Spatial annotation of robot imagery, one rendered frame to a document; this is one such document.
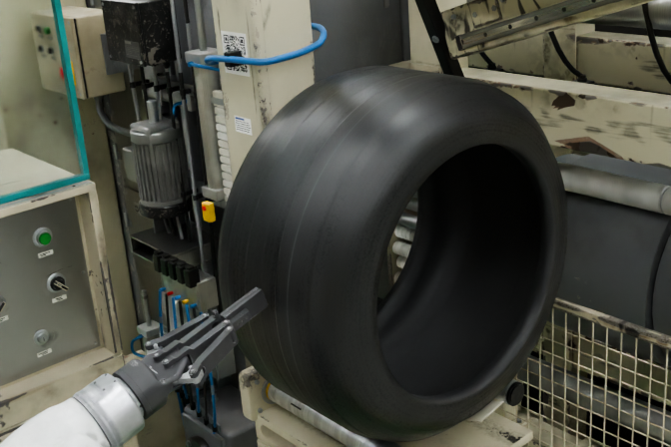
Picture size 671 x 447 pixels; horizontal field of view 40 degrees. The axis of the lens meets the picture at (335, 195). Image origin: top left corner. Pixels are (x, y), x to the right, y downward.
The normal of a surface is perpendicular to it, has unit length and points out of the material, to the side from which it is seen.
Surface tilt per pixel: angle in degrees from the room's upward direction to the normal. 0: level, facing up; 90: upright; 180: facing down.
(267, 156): 46
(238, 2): 90
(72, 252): 90
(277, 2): 90
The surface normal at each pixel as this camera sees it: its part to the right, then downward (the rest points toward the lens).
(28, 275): 0.66, 0.21
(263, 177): -0.64, -0.36
